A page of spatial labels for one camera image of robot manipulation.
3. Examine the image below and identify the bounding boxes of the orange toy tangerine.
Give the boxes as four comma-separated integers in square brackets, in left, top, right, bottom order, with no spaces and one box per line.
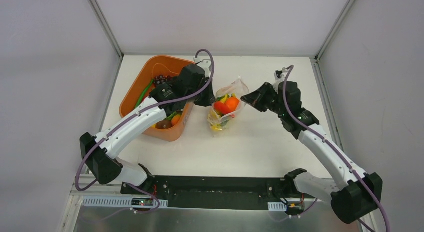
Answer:
[224,97,240,112]

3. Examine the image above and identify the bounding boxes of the clear zip top bag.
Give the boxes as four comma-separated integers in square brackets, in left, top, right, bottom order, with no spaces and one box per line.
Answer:
[207,76,249,133]

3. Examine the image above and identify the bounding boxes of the red toy pepper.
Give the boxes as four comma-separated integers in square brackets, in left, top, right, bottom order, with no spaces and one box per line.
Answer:
[213,101,231,115]

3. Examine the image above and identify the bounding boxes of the yellow banana bunch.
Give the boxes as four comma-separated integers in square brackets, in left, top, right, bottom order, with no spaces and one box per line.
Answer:
[210,123,226,132]

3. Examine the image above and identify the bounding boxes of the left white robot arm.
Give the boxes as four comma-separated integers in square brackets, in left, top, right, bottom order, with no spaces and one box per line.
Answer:
[79,62,215,195]

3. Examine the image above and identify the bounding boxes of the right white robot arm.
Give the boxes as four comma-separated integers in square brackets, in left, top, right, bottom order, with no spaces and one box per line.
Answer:
[241,81,383,224]

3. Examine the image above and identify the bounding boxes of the dark purple toy grapes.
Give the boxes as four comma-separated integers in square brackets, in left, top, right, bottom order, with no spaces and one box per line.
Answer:
[153,75,172,86]

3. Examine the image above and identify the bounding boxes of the orange plastic bin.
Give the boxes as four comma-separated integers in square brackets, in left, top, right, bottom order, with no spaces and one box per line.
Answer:
[119,55,194,142]

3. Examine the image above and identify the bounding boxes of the green toy chili pepper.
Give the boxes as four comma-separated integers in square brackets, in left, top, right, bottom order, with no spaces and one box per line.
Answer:
[134,79,155,108]

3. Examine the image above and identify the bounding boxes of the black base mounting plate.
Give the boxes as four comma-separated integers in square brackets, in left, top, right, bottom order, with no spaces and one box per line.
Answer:
[140,175,312,210]

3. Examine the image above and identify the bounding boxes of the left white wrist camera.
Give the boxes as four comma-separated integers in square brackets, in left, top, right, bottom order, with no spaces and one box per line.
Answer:
[193,57,212,71]

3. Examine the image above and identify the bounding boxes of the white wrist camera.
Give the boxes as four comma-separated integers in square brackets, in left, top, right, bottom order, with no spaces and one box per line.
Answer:
[193,57,212,71]
[273,67,288,87]

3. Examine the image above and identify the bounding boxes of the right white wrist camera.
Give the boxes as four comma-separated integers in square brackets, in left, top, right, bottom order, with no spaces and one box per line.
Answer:
[273,67,288,87]

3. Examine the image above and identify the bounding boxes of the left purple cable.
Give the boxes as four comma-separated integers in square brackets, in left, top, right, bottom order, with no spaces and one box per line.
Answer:
[74,49,216,192]

